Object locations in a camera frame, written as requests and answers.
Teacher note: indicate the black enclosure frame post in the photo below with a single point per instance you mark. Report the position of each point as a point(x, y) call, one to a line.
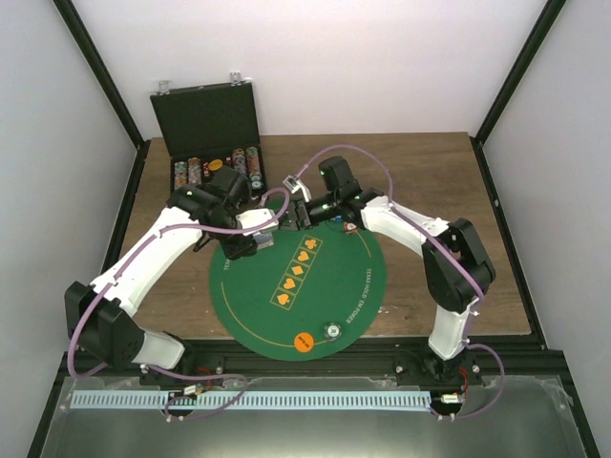
point(534, 40)
point(83, 40)

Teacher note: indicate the orange small blind button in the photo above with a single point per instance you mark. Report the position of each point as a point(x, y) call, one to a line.
point(304, 342)

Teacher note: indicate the purple green chip row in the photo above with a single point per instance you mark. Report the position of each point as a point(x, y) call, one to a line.
point(239, 161)

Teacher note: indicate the blue patterned card deck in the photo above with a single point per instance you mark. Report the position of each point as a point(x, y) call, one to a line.
point(263, 239)

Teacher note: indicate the leftmost multicolour chip row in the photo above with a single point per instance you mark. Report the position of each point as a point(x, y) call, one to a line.
point(180, 174)

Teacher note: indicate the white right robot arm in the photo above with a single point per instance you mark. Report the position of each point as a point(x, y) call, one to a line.
point(458, 269)

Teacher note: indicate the round green poker mat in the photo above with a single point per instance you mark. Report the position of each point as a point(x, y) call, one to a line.
point(304, 281)

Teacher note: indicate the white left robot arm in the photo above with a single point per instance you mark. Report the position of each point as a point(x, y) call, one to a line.
point(100, 314)

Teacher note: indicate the black poker set case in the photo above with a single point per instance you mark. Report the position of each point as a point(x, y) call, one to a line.
point(209, 122)

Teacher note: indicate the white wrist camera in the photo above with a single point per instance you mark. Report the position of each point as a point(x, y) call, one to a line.
point(250, 220)
point(295, 186)

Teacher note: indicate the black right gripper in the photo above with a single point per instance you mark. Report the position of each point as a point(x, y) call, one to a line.
point(298, 212)

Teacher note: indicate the black enclosure frame post right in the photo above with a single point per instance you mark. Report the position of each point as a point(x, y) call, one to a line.
point(534, 40)

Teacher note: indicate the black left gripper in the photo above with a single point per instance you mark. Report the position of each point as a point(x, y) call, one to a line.
point(236, 251)

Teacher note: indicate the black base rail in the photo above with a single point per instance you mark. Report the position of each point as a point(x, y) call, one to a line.
point(406, 360)

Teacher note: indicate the light blue slotted ruler strip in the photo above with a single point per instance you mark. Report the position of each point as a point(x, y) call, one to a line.
point(255, 400)

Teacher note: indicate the orange blue chip row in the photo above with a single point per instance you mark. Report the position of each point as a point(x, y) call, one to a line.
point(194, 171)

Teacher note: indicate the brown green chip row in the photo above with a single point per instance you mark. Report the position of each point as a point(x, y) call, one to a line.
point(254, 167)

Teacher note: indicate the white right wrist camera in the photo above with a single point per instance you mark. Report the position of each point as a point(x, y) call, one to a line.
point(295, 186)

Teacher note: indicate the black enclosure frame post left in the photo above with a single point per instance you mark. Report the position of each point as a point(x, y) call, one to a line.
point(83, 40)

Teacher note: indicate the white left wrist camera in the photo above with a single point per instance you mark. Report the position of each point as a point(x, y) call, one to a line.
point(250, 220)

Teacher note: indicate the orange big blind button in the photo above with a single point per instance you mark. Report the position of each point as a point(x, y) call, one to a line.
point(215, 165)

